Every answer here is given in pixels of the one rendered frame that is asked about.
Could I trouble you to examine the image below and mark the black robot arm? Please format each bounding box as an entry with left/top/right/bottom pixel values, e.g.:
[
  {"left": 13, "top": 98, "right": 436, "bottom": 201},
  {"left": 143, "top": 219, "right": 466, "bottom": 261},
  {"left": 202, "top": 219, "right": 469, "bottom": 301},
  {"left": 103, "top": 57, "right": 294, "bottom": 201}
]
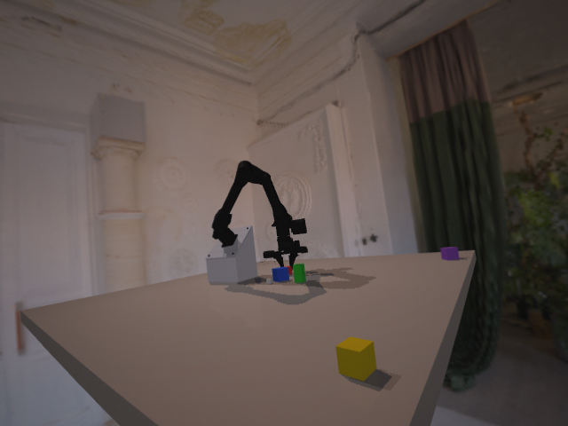
[{"left": 211, "top": 161, "right": 307, "bottom": 253}]

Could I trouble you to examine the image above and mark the blue block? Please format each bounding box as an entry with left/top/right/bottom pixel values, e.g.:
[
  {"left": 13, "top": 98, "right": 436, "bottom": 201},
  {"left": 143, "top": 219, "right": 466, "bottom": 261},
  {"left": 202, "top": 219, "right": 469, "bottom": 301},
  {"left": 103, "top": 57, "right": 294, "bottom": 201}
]
[{"left": 272, "top": 267, "right": 289, "bottom": 282}]

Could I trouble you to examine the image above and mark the yellow cube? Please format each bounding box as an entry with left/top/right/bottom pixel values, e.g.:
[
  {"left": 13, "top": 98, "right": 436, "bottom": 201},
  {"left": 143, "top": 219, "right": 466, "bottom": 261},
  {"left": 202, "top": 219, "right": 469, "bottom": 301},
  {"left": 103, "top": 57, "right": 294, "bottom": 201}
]
[{"left": 335, "top": 337, "right": 377, "bottom": 381}]

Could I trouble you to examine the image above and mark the purple cube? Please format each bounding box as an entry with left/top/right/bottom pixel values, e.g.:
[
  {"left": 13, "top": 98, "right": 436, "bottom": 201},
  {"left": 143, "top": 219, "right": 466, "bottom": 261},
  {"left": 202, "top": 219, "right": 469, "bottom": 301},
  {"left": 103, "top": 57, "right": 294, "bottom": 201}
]
[{"left": 441, "top": 247, "right": 459, "bottom": 260}]

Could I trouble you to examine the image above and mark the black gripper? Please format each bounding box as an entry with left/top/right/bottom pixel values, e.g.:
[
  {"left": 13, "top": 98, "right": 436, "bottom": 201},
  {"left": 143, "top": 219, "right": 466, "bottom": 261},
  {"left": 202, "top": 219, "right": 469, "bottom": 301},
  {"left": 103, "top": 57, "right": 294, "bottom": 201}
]
[{"left": 263, "top": 235, "right": 308, "bottom": 271}]

